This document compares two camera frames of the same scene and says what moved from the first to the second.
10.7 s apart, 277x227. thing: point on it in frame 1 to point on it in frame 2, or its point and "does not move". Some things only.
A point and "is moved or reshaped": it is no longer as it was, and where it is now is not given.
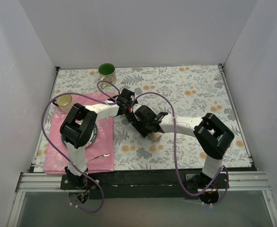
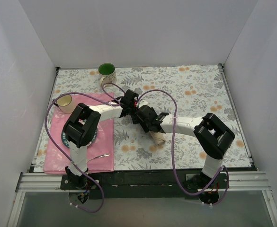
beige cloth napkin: (155, 136) is moved or reshaped
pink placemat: (99, 156) does not move
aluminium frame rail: (32, 181) does not move
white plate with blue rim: (91, 141) does not move
